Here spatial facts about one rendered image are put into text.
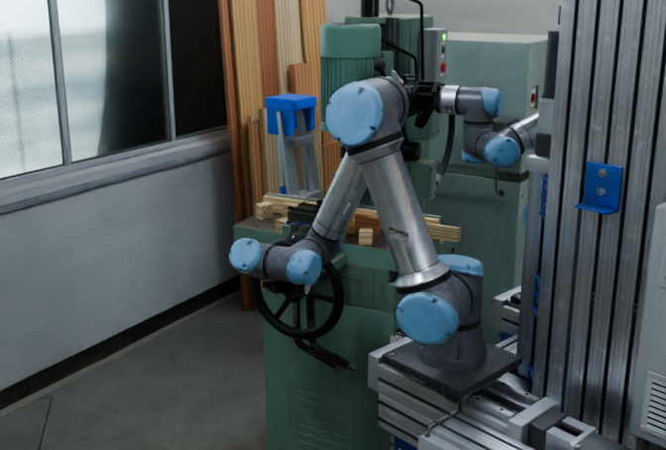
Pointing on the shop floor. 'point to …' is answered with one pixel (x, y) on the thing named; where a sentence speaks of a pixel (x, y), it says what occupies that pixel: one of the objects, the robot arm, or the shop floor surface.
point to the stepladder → (290, 107)
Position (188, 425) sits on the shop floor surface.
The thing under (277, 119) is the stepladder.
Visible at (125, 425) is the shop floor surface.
